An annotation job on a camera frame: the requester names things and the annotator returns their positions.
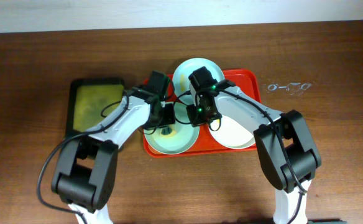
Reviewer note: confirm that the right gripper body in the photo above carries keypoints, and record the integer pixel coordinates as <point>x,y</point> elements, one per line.
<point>199,116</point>

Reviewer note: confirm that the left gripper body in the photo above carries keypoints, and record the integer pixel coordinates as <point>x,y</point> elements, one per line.
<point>168,117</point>

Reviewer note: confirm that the green and yellow sponge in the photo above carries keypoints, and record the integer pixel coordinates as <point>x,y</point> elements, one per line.
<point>168,131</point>

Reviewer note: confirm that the light green plate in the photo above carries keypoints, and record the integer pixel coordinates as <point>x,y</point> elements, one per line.
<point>184,139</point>

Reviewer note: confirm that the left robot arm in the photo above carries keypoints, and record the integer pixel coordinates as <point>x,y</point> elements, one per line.
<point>86,168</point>

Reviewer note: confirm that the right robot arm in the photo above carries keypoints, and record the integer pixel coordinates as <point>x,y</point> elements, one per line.
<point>287,153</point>

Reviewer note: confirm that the red plastic tray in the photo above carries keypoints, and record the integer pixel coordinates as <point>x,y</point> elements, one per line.
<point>206,144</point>

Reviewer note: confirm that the black tray with soapy water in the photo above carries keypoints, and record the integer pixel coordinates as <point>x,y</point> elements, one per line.
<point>90,100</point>

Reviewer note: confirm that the light blue plate at back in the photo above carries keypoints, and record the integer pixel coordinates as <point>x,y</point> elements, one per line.
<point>180,79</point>

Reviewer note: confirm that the cream white plate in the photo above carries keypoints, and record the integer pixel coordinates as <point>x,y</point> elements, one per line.
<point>230,134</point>

